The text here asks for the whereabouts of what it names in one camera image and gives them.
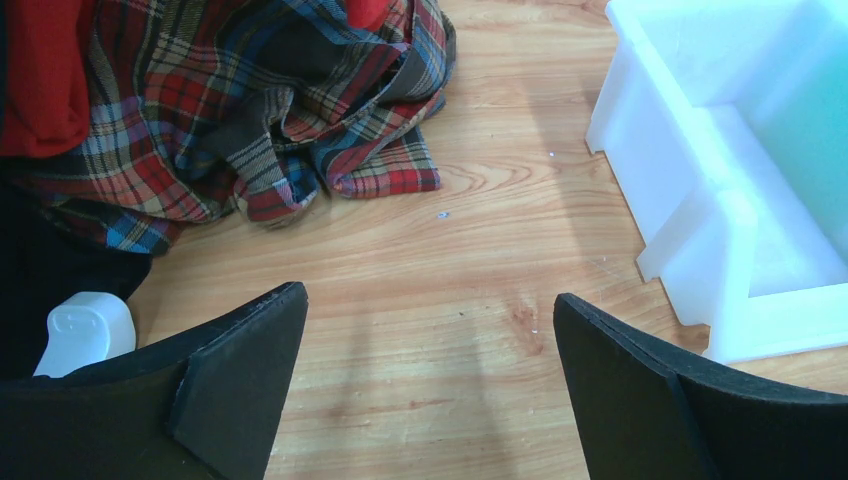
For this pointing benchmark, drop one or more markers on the black garment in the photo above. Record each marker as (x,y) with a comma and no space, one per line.
(41,267)

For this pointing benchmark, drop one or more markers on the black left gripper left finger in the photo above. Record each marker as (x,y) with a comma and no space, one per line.
(202,404)

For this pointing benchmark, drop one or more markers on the plaid red blue cloth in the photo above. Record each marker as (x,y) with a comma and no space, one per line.
(200,109)

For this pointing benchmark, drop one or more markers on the red garment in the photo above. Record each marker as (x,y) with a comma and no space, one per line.
(45,107)

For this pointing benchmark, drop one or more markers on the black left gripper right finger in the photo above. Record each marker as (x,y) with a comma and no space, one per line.
(648,409)

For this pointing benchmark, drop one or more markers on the white plastic bin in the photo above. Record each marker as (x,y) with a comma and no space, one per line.
(725,124)

